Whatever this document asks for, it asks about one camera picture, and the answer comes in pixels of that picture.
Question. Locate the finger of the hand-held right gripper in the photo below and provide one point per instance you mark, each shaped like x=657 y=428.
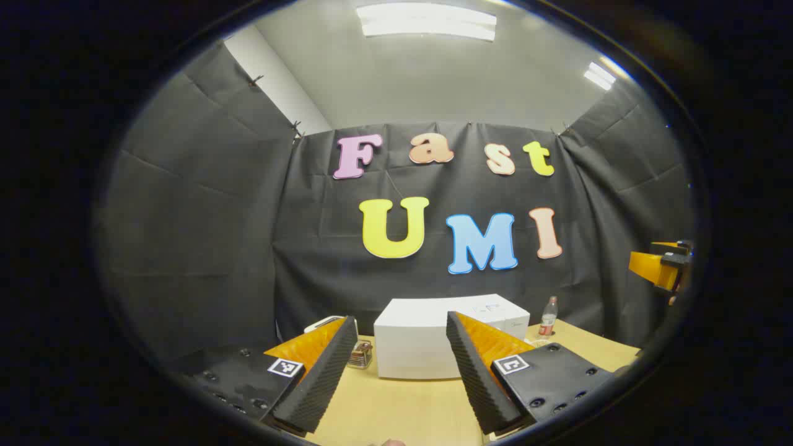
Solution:
x=650 y=266

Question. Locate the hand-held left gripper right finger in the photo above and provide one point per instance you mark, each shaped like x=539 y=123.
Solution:
x=477 y=384

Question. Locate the small ceiling light panel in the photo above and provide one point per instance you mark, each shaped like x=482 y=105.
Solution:
x=600 y=75

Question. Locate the white microwave oven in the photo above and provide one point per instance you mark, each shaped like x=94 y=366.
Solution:
x=415 y=341

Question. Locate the white toaster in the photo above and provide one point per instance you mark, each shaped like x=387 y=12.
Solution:
x=322 y=322

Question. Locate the clear bottle with red label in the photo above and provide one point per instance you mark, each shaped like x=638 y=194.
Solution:
x=548 y=322

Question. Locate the long ceiling light panel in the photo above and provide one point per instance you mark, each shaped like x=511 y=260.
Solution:
x=427 y=21

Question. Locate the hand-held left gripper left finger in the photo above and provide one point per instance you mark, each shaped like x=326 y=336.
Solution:
x=322 y=384

